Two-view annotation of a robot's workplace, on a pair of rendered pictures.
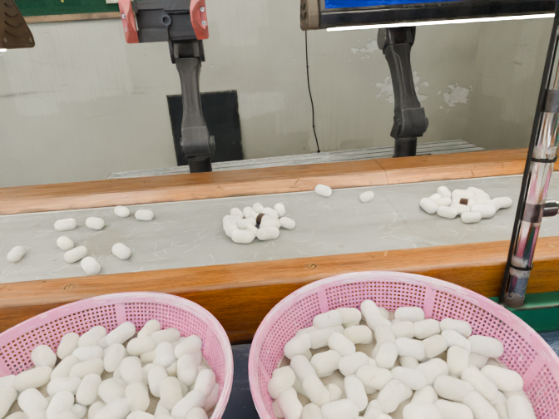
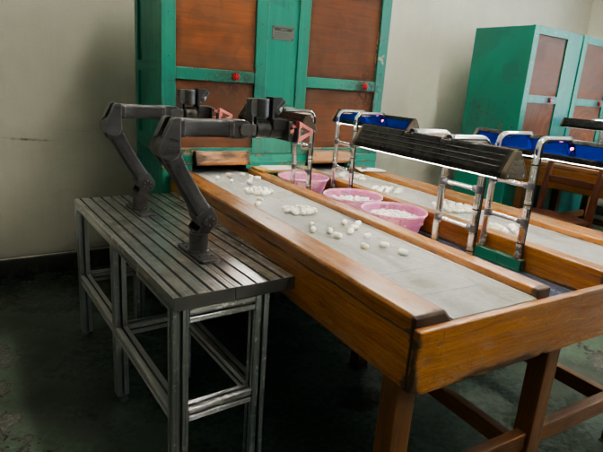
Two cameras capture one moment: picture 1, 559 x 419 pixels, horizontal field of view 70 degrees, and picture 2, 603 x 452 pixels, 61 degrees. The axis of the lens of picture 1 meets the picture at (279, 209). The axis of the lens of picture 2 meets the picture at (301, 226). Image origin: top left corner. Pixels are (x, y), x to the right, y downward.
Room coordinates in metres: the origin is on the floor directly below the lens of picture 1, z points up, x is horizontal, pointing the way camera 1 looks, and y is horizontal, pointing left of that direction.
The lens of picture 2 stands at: (1.54, 1.74, 1.23)
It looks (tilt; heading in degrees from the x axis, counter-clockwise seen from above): 16 degrees down; 241
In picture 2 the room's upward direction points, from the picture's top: 4 degrees clockwise
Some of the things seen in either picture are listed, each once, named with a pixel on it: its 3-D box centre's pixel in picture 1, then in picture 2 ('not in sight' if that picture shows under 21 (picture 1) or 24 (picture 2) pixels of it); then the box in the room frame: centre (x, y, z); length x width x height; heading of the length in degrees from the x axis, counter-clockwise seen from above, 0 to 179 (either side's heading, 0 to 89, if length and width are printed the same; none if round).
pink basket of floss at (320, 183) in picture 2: not in sight; (302, 185); (0.29, -0.54, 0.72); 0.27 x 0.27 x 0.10
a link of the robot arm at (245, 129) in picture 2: not in sight; (250, 116); (0.89, 0.19, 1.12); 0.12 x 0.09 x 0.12; 7
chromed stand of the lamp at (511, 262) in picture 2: not in sight; (523, 198); (0.04, 0.60, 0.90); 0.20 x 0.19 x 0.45; 92
